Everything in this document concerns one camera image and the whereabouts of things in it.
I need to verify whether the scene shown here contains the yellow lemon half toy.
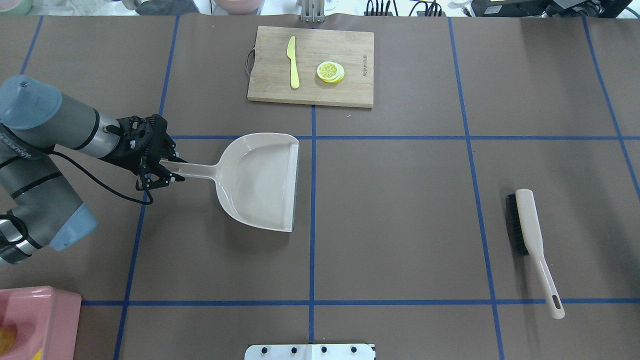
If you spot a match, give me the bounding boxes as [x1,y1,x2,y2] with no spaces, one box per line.
[316,61,346,84]

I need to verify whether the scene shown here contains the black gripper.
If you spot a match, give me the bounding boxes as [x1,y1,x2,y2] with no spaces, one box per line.
[103,114,188,191]

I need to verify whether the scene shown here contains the dark grey cloth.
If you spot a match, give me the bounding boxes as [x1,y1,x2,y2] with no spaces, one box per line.
[135,0,200,16]

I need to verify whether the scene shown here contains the pink bowl with ice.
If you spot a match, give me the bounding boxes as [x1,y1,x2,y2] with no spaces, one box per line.
[214,0,265,15]

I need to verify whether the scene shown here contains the wooden cutting board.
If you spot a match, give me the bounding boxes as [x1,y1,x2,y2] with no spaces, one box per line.
[247,25,375,109]

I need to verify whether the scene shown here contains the wooden hand brush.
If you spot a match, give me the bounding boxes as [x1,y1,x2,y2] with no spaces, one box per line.
[505,188,566,320]

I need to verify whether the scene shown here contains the pink plastic bin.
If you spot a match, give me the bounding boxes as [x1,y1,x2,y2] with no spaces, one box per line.
[0,285,82,360]

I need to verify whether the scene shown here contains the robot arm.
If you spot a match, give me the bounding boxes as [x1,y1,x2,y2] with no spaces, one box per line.
[0,74,185,267]

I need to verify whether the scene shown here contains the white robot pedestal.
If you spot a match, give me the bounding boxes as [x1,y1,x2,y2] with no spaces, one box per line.
[244,343,377,360]

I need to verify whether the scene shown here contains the black monitor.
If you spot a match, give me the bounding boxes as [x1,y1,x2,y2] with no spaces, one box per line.
[470,0,632,19]

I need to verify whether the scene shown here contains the aluminium frame post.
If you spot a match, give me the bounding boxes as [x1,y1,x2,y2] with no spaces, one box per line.
[295,0,326,23]

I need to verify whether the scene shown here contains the yellow toy knife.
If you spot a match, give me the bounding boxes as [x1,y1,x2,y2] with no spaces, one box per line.
[286,35,300,89]

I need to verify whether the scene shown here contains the yellow toy corn cob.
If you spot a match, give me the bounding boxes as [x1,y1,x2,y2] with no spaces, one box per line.
[31,349,42,360]

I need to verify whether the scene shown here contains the beige plastic dustpan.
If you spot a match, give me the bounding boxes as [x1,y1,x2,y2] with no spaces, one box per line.
[161,132,300,233]

